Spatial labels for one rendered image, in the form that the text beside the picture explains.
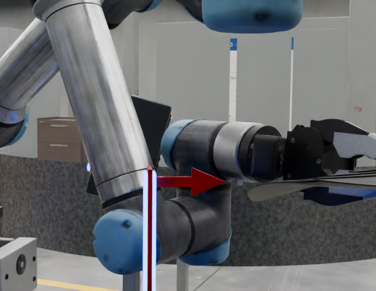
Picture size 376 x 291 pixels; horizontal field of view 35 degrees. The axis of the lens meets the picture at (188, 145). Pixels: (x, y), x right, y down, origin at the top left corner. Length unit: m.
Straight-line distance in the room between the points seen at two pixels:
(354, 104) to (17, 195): 2.90
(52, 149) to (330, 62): 3.45
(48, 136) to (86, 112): 6.81
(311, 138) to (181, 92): 6.43
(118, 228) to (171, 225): 0.07
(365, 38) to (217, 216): 4.15
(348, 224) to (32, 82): 1.81
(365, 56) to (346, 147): 4.24
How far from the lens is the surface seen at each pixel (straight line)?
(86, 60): 0.74
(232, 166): 0.74
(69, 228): 2.65
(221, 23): 0.43
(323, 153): 0.66
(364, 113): 4.87
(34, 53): 1.00
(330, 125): 0.66
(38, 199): 2.75
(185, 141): 0.79
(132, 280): 1.07
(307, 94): 6.67
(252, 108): 6.81
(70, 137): 7.38
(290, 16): 0.43
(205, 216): 0.78
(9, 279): 1.02
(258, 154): 0.61
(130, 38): 11.98
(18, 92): 1.06
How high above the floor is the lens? 1.26
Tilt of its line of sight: 5 degrees down
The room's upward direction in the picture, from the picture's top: 1 degrees clockwise
